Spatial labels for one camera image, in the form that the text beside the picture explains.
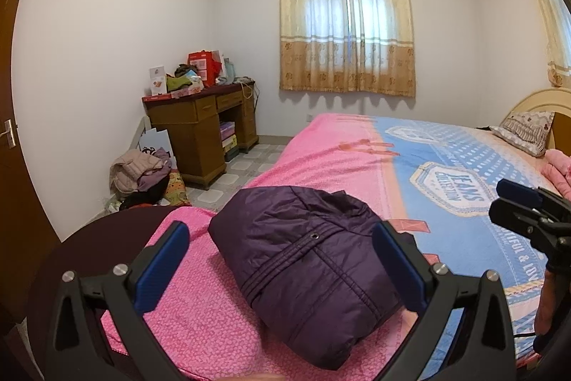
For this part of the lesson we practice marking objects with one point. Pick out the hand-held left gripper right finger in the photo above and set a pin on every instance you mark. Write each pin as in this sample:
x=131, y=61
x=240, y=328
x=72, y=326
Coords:
x=399, y=269

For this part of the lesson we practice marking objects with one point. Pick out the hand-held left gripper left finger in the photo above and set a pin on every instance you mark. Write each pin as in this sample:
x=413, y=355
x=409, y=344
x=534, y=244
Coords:
x=160, y=269

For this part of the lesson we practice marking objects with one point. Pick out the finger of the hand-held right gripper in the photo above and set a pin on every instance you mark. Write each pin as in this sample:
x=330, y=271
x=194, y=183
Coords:
x=517, y=220
x=519, y=191

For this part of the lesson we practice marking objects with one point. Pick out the purple quilted jacket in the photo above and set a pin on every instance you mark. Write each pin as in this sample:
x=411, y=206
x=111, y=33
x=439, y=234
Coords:
x=312, y=265

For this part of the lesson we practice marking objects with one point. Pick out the person's right forearm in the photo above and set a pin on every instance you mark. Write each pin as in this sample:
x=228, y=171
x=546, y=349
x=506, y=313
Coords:
x=548, y=305

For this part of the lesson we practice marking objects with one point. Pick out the pile of clothes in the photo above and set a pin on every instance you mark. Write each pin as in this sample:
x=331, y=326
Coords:
x=134, y=171

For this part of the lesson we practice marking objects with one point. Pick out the pink folded blanket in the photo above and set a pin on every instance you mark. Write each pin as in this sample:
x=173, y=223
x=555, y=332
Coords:
x=560, y=171

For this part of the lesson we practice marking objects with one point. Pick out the patterned pillow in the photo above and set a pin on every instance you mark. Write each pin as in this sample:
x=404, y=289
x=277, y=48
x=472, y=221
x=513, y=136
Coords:
x=524, y=133

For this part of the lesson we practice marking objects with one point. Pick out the dark round table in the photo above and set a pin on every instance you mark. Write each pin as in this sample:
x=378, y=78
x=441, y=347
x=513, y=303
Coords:
x=89, y=238

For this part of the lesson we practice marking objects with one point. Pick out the floral patterned bag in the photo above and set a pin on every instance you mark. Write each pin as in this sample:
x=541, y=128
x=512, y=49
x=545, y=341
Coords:
x=177, y=189

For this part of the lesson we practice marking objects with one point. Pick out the blue polka dot bedsheet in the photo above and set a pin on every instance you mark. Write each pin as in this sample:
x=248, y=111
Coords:
x=446, y=149

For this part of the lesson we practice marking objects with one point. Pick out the cream wooden headboard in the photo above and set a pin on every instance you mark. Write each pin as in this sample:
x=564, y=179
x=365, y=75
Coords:
x=539, y=100

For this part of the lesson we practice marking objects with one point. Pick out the white paper bag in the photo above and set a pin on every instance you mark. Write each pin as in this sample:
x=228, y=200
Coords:
x=154, y=142

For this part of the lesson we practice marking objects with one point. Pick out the brown wooden desk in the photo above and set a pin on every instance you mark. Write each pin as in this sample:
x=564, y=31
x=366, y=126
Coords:
x=192, y=140

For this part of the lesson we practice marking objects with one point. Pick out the stacked boxes under desk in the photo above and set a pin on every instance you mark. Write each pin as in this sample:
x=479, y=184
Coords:
x=228, y=140

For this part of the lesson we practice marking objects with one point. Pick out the brown wooden door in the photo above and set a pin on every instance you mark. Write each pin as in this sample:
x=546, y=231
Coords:
x=22, y=184

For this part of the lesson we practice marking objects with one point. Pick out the narrow beige window curtain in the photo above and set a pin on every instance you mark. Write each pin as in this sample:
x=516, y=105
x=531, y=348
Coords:
x=553, y=28

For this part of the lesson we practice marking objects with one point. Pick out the flat red box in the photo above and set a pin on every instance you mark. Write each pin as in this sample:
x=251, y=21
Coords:
x=156, y=97

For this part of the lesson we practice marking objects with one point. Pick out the green bag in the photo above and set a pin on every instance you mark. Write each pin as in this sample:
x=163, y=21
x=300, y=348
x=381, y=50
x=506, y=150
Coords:
x=178, y=84

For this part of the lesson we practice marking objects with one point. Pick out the white card box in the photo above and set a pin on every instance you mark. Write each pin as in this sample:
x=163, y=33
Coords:
x=157, y=81

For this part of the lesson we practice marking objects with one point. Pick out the red gift box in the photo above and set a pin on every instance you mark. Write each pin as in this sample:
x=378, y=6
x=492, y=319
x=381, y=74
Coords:
x=200, y=68

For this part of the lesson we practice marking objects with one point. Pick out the clear plastic bottle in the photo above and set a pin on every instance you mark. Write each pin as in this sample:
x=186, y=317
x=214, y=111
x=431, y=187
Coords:
x=229, y=69

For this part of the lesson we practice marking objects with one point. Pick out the wide beige window curtain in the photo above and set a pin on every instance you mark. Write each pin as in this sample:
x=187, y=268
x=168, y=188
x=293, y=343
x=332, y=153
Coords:
x=312, y=64

